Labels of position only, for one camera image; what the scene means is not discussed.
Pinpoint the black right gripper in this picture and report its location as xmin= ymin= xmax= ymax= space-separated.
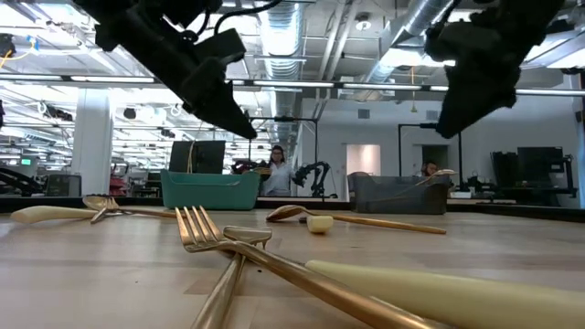
xmin=424 ymin=11 xmax=520 ymax=139

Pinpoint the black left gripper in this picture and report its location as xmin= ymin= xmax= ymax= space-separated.
xmin=136 ymin=27 xmax=257 ymax=140

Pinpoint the black monitor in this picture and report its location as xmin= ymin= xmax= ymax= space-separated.
xmin=167 ymin=139 xmax=227 ymax=175

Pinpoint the person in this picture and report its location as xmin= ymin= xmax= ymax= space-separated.
xmin=419 ymin=159 xmax=441 ymax=178
xmin=261 ymin=144 xmax=297 ymax=197

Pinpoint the teal plastic bin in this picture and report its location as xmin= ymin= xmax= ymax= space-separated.
xmin=159 ymin=168 xmax=261 ymax=211

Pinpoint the black monitor workstation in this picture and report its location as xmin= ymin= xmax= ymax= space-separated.
xmin=490 ymin=145 xmax=579 ymax=207

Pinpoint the dark grey plastic bin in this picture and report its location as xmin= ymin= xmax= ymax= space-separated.
xmin=350 ymin=175 xmax=452 ymax=216

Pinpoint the red tool cart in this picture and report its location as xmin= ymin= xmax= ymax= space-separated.
xmin=108 ymin=163 xmax=131 ymax=197

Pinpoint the white structural column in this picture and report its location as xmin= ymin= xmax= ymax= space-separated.
xmin=70 ymin=88 xmax=114 ymax=197

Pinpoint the dark grey cabinet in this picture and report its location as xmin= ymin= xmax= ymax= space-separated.
xmin=44 ymin=173 xmax=83 ymax=198

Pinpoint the black station frame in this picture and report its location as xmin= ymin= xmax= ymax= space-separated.
xmin=248 ymin=116 xmax=320 ymax=197
xmin=397 ymin=122 xmax=463 ymax=184

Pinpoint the yellow cable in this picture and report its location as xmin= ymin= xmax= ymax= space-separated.
xmin=186 ymin=119 xmax=206 ymax=175

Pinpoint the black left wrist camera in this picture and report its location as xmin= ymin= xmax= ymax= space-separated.
xmin=195 ymin=27 xmax=248 ymax=66

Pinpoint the black camera cable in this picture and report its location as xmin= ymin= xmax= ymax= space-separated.
xmin=180 ymin=0 xmax=287 ymax=45

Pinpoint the black aluminium table frame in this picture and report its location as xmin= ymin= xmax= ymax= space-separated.
xmin=0 ymin=195 xmax=585 ymax=224

